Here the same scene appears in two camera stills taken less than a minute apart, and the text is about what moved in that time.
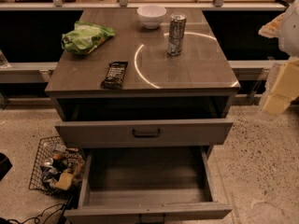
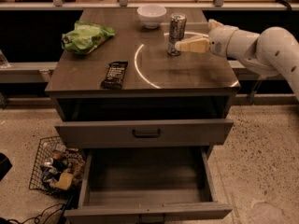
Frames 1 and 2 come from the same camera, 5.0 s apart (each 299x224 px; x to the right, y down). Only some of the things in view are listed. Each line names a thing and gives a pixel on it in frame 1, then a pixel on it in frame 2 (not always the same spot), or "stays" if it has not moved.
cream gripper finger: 285,88 -> 193,45
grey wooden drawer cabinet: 115,81 stays
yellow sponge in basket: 64,181 stays
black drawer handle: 146,135 stays
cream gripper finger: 272,28 -> 212,24
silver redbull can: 177,34 stays
